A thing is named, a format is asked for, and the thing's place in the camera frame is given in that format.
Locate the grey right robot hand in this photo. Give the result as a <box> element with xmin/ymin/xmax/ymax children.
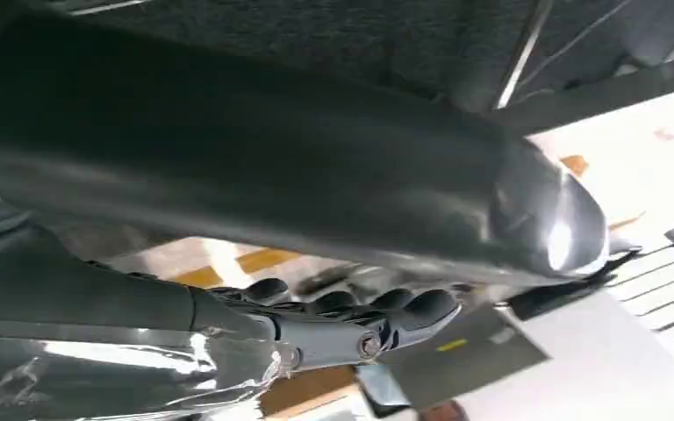
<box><xmin>0</xmin><ymin>14</ymin><xmax>610</xmax><ymax>371</ymax></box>

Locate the yellow floor tape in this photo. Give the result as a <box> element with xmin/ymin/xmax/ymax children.
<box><xmin>171</xmin><ymin>247</ymin><xmax>307</xmax><ymax>290</ymax></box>

